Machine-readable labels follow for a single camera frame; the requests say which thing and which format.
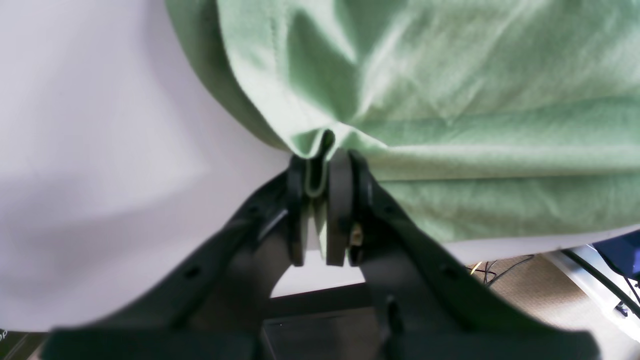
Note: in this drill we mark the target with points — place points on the green polo shirt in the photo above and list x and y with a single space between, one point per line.
484 119

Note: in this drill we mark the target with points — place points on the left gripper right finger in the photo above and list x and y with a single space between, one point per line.
427 305

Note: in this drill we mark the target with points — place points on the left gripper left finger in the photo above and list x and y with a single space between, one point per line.
212 305

